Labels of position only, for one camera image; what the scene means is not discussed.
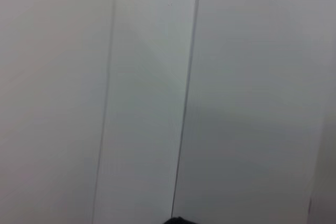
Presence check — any black tablecloth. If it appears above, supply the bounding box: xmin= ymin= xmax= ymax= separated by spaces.
xmin=162 ymin=216 xmax=202 ymax=224

